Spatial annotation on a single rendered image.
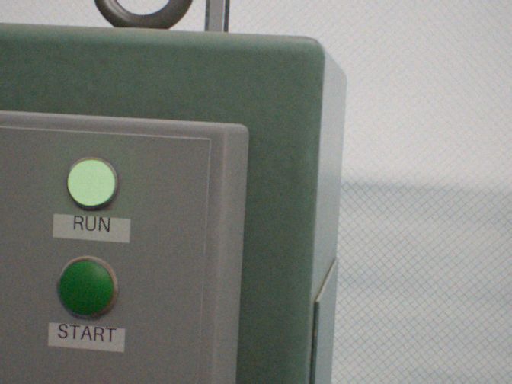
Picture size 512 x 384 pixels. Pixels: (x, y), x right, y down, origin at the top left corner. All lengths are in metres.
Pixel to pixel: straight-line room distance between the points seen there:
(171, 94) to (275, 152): 0.05
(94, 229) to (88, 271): 0.02
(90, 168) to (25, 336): 0.07
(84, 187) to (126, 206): 0.02
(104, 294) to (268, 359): 0.09
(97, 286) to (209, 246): 0.04
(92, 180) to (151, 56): 0.09
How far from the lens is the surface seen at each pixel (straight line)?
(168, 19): 0.54
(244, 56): 0.43
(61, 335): 0.39
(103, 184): 0.37
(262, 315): 0.43
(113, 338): 0.38
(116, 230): 0.37
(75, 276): 0.38
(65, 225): 0.38
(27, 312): 0.39
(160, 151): 0.37
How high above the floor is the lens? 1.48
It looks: 4 degrees down
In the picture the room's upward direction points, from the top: 3 degrees clockwise
